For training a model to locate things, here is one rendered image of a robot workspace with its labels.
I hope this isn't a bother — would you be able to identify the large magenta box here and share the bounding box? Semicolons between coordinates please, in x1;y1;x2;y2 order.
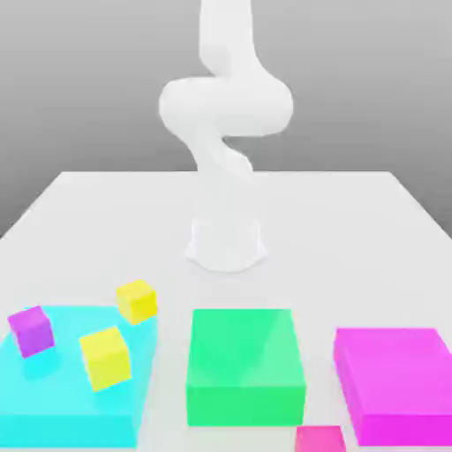
332;327;452;448

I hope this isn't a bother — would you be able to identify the large green box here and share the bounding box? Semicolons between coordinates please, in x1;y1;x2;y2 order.
185;308;306;427

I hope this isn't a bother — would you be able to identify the small yellow cube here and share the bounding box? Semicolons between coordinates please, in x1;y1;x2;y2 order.
116;278;159;326
79;325;132;393

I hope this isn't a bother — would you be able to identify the large cyan box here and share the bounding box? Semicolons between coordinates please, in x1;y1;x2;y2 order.
0;305;159;449

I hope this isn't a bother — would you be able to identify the small pink cube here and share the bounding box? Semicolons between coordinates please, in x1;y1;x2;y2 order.
295;425;348;452

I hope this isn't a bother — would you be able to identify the small purple cube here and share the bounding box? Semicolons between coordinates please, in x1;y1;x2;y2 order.
6;305;56;360

